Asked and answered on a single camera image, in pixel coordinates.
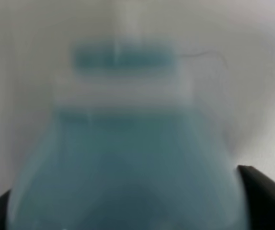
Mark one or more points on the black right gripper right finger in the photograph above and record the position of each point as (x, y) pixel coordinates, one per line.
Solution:
(260, 191)

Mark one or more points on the teal pencil sharpener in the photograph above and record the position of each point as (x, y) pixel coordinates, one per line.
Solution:
(127, 149)

